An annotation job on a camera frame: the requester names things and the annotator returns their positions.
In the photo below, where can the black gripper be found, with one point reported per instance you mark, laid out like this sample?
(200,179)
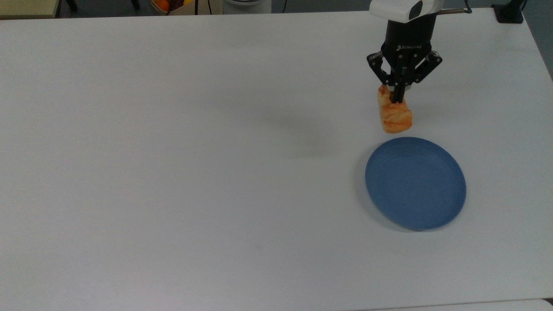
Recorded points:
(408,41)

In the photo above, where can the blue round plate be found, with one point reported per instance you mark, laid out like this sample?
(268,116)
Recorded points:
(414,183)

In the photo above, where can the cardboard box with fruit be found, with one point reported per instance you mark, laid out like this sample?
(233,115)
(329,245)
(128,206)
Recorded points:
(170,6)

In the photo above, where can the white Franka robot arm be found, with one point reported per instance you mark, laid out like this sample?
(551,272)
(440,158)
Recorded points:
(397,8)

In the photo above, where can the black clamp mount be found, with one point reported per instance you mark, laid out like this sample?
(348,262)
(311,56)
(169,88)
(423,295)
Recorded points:
(510,13)

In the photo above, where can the white round pedestal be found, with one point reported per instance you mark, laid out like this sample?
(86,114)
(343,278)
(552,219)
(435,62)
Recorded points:
(246,6)

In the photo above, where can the light wooden desk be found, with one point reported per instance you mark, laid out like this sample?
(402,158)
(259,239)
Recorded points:
(26,7)

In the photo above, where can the orange braided bread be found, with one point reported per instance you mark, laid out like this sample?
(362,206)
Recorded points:
(395,116)

